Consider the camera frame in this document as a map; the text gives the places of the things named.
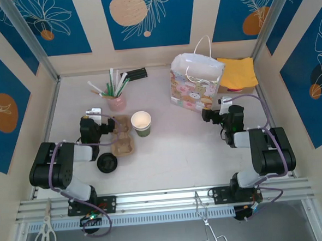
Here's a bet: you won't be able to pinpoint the cartoon animal gift bag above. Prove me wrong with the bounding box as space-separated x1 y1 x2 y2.
166 34 229 115

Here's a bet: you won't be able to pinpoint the brown cardboard cup carrier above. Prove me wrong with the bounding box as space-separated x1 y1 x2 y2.
109 114 138 158

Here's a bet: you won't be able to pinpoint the green paper coffee cup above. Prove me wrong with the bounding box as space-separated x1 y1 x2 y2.
130 110 153 138

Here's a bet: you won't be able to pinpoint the pink straw holder cup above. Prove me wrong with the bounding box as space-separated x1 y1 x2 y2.
105 93 128 113

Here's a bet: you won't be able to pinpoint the wooden stir stick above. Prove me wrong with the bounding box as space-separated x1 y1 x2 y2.
90 88 115 100

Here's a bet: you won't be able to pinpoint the black plastic cup lid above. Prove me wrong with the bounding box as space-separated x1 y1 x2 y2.
96 152 118 174

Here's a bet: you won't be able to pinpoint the white wrapped drinking straw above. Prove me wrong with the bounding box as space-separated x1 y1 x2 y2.
112 69 121 97
87 79 108 99
114 72 129 98
116 77 132 98
108 68 115 98

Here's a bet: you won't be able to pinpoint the yellow paper napkin stack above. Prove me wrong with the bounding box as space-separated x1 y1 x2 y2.
216 55 260 90

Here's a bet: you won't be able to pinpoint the black flat box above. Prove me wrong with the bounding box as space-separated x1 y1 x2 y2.
120 67 149 82

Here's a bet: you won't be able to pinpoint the black controller board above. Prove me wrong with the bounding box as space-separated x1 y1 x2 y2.
234 201 264 222
79 213 104 227

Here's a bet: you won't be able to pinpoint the white scissors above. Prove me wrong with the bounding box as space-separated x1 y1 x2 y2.
31 197 57 241

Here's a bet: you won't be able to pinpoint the metal tongs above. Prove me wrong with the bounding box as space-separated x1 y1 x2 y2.
194 189 229 241

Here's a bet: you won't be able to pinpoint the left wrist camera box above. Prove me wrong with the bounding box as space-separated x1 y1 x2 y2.
85 107 103 123

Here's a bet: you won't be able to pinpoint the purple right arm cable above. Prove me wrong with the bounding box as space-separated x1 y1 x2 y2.
229 91 292 223

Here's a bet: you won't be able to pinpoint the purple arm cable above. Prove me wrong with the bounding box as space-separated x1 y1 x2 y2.
45 115 128 240
229 91 292 223

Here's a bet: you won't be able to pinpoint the aluminium side rail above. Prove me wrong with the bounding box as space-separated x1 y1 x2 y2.
24 77 69 201
254 59 296 180

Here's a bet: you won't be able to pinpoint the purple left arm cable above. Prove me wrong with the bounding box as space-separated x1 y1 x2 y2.
45 115 128 240

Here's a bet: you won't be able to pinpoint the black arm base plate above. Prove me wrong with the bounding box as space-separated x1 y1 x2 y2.
66 194 118 218
210 184 264 205

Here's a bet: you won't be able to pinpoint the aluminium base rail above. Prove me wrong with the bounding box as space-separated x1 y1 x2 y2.
14 178 316 225

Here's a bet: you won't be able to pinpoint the white slotted cable duct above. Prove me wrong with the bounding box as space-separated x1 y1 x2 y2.
27 206 236 233

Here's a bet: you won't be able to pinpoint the aluminium frame post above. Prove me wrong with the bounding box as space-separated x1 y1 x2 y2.
249 0 296 63
0 0 61 84

